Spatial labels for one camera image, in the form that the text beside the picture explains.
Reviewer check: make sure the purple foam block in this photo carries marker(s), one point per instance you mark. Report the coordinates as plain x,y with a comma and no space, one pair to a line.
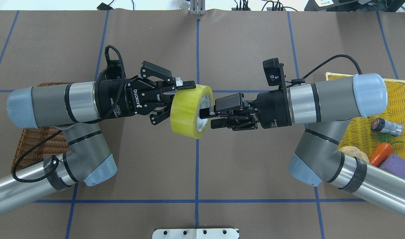
395,165

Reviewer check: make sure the toy croissant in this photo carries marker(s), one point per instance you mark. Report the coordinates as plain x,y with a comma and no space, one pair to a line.
354,152

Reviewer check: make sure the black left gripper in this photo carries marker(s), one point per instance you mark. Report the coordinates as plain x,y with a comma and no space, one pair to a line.
113,99

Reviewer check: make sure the small plastic bottle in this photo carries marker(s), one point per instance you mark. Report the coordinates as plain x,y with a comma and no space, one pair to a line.
382,125

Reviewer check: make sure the yellow clear tape roll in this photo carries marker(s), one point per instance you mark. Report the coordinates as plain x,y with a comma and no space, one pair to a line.
184,116

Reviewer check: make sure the orange toy carrot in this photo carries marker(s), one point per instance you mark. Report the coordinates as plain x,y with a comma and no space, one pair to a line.
383,149

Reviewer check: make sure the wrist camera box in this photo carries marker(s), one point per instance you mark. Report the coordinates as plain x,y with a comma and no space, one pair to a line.
113,70
273,71

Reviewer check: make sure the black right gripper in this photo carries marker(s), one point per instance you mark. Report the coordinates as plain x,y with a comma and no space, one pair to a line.
272,110

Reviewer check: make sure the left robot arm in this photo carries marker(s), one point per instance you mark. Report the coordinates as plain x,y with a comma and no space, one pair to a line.
75,109

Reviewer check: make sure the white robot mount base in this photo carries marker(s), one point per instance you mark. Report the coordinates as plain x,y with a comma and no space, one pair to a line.
197,233

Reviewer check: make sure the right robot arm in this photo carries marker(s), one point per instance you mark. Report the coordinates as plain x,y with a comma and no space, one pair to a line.
326,108

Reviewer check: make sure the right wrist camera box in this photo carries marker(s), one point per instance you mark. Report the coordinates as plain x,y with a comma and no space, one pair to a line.
273,71

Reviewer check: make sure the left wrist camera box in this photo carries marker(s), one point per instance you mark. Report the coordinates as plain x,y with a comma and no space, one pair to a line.
113,70

